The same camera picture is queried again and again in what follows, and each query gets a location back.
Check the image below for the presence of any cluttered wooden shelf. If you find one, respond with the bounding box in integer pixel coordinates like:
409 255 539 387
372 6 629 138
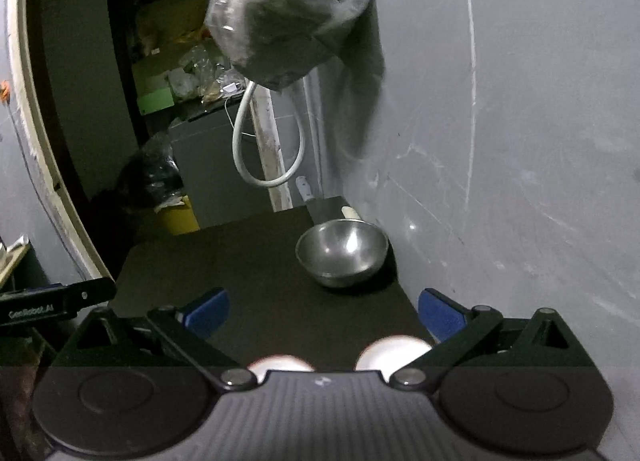
0 236 30 288

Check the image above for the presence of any dark cabinet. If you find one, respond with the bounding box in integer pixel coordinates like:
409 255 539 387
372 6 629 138
168 100 272 228

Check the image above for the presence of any white door frame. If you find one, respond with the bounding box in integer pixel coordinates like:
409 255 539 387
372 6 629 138
6 0 110 278

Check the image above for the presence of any green box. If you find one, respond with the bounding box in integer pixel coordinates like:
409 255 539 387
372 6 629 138
137 87 175 115

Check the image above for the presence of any plastic bag of greens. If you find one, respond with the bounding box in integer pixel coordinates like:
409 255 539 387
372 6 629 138
205 0 371 90

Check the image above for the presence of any steel mixing bowl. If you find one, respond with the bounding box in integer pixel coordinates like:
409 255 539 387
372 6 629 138
295 218 390 289

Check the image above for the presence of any white ceramic bowl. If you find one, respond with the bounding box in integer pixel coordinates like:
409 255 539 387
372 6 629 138
355 335 432 375
247 355 314 379

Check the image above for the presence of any cleaver with white handle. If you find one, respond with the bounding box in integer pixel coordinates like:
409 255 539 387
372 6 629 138
295 176 360 225

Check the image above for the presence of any white looped hose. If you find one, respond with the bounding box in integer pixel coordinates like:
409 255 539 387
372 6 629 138
231 79 306 189

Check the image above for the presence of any right white ceramic bowl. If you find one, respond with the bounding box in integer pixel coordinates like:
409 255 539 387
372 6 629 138
355 335 432 375

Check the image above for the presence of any yellow bin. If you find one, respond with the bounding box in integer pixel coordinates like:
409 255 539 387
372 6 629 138
154 195 200 236

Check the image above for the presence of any left white ceramic bowl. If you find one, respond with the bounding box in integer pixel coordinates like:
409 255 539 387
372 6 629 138
247 355 314 379

